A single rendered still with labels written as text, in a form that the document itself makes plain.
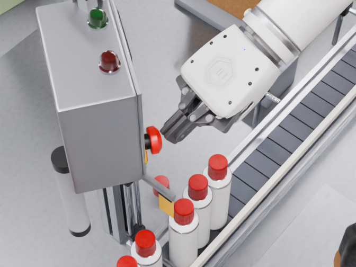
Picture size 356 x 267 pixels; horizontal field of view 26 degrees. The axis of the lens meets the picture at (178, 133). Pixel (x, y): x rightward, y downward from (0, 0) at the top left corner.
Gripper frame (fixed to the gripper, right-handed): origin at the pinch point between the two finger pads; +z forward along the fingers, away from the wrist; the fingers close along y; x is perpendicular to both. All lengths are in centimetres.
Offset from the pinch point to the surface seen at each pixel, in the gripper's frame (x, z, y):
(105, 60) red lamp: -17.9, -1.4, -3.2
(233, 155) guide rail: 42.1, 1.7, -10.1
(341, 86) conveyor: 66, -23, -15
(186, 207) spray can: 22.6, 10.8, -0.6
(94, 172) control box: -6.4, 11.1, -0.4
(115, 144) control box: -9.4, 5.8, 0.7
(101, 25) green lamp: -15.3, -3.4, -9.1
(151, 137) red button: -2.7, 3.0, -0.2
